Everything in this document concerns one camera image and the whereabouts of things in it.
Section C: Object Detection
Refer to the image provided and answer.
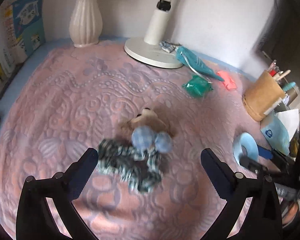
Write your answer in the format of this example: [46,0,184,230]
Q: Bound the blue silicone ring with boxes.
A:
[232,132,260,167]

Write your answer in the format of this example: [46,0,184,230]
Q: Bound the plush bear plaid clothes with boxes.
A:
[97,108,175,194]

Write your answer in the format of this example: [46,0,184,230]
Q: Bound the green clay packet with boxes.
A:
[182,75,213,98]

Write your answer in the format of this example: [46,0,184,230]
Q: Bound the teal drawstring pouch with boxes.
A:
[175,46,224,82]

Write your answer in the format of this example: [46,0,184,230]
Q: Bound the person right hand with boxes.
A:
[281,202,300,227]

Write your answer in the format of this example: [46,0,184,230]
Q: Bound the blue tissue pack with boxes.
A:
[260,109,300,155]

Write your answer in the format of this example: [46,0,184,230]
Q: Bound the wooden pen holder cup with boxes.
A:
[242,70,286,122]

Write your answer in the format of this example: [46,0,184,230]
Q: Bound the wooden stick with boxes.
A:
[275,69,291,81]

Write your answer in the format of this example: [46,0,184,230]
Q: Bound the pink patterned table mat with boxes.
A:
[0,41,268,239]

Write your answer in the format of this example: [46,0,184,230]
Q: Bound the small plaid cloth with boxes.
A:
[159,41,181,54]

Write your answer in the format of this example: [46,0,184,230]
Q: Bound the white desk lamp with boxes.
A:
[124,0,183,69]

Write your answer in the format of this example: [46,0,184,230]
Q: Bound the white ribbed vase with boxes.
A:
[69,0,103,48]

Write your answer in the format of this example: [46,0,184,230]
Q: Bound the red handled tool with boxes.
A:
[267,60,277,76]

